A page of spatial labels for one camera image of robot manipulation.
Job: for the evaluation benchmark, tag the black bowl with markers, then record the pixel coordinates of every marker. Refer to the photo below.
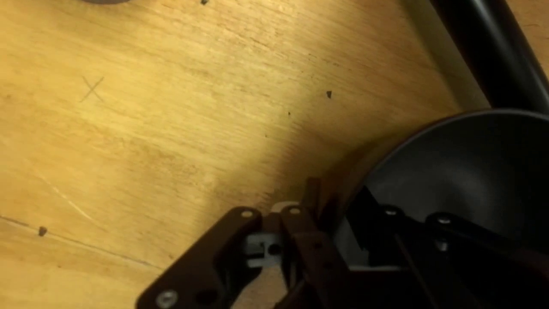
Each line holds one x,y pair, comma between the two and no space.
487,166

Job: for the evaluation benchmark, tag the grey tape roll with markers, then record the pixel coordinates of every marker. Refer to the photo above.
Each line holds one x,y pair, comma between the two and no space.
106,3

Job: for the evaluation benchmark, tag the black mount pole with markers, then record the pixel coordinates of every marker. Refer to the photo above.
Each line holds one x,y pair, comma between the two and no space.
499,53

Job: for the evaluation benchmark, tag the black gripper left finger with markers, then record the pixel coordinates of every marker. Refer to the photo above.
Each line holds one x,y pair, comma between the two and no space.
212,259

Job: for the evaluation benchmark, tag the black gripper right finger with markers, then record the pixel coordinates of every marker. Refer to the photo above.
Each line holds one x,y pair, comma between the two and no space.
457,264

